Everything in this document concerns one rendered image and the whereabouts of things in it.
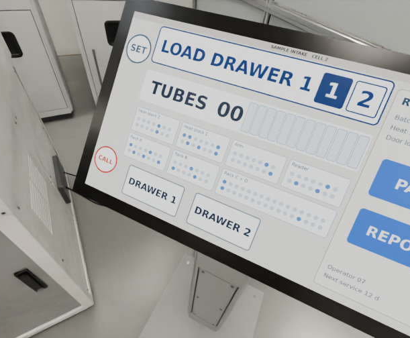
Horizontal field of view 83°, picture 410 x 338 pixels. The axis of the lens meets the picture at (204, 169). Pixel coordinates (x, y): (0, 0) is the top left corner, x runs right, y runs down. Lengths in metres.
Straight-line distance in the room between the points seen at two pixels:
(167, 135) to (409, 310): 0.35
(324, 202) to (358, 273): 0.09
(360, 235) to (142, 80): 0.34
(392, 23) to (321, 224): 0.84
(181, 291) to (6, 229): 0.83
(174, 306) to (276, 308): 0.50
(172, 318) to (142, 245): 0.42
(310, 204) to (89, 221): 1.41
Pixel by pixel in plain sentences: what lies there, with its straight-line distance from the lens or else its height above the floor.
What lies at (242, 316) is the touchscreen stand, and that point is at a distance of 1.30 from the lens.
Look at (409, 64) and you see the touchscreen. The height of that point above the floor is 1.19.
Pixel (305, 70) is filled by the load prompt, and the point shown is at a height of 1.17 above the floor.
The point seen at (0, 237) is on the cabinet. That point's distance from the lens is 0.76.
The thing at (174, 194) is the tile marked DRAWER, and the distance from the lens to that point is 0.33.
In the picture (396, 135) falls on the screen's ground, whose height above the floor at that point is 1.13.
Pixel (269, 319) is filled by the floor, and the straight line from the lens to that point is 1.37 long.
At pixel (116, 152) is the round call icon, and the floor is 1.03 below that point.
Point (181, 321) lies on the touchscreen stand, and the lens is 1.26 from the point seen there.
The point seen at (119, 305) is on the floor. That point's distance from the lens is 1.34.
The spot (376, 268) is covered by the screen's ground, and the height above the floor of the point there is 1.02.
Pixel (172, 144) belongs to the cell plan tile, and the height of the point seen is 1.06.
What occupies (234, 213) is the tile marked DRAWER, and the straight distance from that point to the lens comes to 0.32.
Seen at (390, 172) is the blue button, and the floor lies 1.10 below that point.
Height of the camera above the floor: 1.27
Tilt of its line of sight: 46 degrees down
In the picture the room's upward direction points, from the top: 7 degrees clockwise
